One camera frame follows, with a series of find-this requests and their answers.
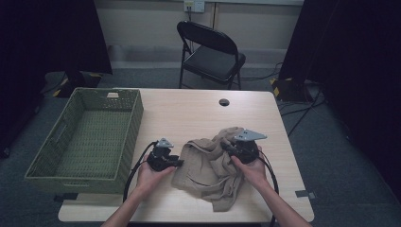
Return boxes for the black stand base yellow tape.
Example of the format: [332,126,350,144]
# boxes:
[51,70,103,98]
[269,77,313,103]

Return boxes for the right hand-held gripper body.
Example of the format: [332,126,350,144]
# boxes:
[229,128,269,165]

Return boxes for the right hand-held gripper black cable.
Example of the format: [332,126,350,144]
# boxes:
[258,150,280,227]

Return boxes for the left hand-held gripper black cable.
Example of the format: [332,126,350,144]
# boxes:
[122,140,159,202]

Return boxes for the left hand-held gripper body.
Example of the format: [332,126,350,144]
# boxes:
[146,137,178,173]

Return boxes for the grey tape strip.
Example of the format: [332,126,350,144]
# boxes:
[53,192,79,202]
[295,189,316,199]

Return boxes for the beige shorts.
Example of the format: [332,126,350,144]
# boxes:
[170,126,245,213]

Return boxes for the person's left hand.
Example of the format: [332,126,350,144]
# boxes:
[135,155,177,198]

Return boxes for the hand-held gripper black cable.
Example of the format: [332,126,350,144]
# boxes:
[258,150,280,227]
[122,140,159,202]

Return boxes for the black floor cables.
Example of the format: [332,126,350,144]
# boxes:
[239,61,326,137]

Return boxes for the white wall socket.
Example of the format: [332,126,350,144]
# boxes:
[183,0,206,13]

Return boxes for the black curtain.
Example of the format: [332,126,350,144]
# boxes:
[278,0,401,202]
[0,0,113,159]

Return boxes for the person's right hand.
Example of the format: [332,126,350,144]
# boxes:
[231,145,269,190]

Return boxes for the black folding chair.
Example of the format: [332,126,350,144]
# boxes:
[176,20,247,91]

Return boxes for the green woven basket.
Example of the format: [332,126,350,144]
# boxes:
[24,87,145,194]

